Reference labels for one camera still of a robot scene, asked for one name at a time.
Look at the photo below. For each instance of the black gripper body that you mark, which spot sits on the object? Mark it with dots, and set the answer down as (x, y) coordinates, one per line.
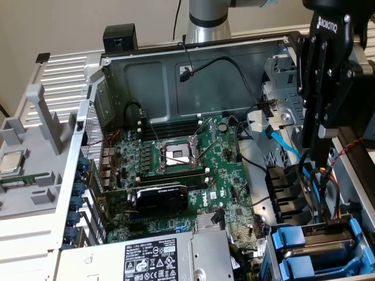
(340, 41)

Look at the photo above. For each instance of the hard disk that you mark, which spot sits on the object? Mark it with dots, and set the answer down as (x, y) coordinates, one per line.
(325, 254)

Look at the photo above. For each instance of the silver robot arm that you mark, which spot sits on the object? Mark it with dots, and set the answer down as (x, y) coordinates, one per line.
(205, 32)

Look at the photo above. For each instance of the metal disk bay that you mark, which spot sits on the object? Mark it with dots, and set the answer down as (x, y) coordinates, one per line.
(369, 254)

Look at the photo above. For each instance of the empty blue disk carrier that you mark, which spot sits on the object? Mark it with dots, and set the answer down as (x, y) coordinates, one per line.
(299, 265)

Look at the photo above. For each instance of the coin battery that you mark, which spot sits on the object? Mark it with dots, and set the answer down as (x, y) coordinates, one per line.
(223, 127)

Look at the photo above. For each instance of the metal socket cover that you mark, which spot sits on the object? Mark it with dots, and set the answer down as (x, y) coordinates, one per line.
(213, 128)

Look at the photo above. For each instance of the black plastic shroud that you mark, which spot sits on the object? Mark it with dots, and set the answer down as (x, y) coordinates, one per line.
(281, 191)

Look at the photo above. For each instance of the green motherboard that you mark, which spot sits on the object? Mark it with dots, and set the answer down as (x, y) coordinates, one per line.
(225, 187)

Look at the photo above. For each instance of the CPU socket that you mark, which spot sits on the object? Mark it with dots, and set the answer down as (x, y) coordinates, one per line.
(173, 153)

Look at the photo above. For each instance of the black angled plug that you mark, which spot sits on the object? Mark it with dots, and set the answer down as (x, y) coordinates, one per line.
(218, 218)

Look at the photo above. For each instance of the open metal PC case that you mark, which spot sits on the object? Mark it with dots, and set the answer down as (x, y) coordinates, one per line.
(146, 85)

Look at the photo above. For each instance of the thin metal locking lever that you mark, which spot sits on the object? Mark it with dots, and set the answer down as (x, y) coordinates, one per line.
(150, 128)

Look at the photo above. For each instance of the silver heatsink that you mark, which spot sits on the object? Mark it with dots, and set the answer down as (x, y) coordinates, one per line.
(205, 224)

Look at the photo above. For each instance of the black graphics card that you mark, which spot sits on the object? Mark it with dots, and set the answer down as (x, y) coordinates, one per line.
(164, 202)

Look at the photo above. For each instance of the black box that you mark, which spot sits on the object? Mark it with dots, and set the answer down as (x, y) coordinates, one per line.
(120, 38)

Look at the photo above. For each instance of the blue slot retainer clip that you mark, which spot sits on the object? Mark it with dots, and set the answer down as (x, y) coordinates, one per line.
(74, 219)
(79, 189)
(76, 203)
(71, 234)
(83, 163)

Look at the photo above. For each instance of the grey power supply unit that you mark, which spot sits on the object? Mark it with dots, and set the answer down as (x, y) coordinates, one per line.
(111, 257)

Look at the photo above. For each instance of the grey parts rack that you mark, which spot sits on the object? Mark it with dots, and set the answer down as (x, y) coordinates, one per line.
(35, 164)

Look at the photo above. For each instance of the green RAM stick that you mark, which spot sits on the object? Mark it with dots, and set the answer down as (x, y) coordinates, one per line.
(29, 179)

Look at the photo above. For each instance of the silver CPU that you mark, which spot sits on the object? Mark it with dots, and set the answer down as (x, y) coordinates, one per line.
(10, 162)

